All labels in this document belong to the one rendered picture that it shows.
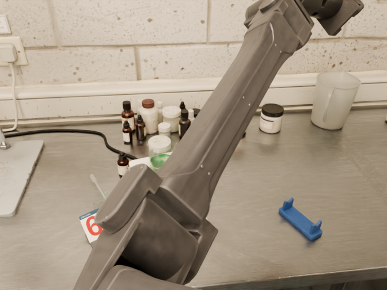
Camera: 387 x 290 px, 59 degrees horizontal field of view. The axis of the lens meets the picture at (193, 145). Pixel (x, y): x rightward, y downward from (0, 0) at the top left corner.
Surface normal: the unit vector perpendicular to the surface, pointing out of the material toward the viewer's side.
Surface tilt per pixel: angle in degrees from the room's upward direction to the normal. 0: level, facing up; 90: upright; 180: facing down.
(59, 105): 90
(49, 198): 0
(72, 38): 90
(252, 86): 55
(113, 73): 90
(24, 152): 0
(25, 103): 90
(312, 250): 0
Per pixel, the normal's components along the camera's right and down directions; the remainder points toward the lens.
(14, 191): 0.01, -0.83
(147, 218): 0.64, -0.22
